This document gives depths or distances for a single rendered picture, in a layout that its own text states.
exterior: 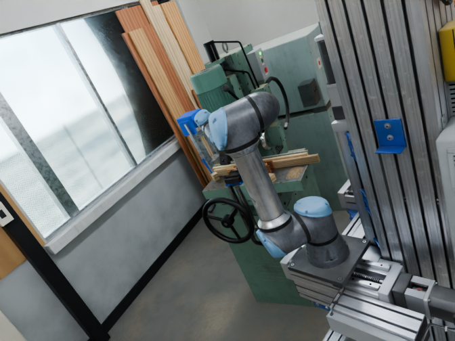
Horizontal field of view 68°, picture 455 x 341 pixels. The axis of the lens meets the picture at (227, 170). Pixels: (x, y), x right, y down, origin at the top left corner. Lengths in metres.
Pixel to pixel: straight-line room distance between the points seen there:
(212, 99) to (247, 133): 0.75
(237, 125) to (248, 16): 3.20
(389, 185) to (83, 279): 2.23
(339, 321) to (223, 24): 3.62
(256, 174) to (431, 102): 0.50
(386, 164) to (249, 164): 0.41
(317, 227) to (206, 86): 0.90
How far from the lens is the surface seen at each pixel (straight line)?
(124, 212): 2.97
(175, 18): 3.78
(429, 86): 0.98
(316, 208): 1.15
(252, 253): 2.10
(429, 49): 0.97
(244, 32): 4.18
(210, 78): 1.71
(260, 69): 1.96
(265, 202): 1.08
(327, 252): 1.24
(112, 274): 2.93
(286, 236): 1.13
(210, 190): 1.91
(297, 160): 1.79
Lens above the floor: 1.68
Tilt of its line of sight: 22 degrees down
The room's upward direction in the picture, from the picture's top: 24 degrees counter-clockwise
